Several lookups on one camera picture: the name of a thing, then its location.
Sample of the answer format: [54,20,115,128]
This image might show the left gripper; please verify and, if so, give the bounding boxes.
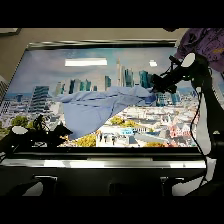
[49,123,74,147]

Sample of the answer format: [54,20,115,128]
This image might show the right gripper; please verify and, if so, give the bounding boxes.
[150,70,183,95]

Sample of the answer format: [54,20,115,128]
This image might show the light blue shirt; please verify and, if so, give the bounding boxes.
[54,85,158,141]

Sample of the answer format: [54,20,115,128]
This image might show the purple garment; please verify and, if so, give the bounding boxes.
[174,28,224,73]

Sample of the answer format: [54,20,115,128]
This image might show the black cable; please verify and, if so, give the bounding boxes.
[190,87,206,157]

